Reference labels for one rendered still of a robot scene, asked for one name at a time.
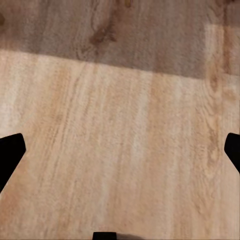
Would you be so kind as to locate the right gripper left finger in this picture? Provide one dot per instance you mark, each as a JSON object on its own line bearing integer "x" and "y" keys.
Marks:
{"x": 12, "y": 149}

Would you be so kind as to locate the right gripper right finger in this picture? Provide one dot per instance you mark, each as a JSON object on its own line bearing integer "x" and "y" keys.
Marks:
{"x": 232, "y": 149}

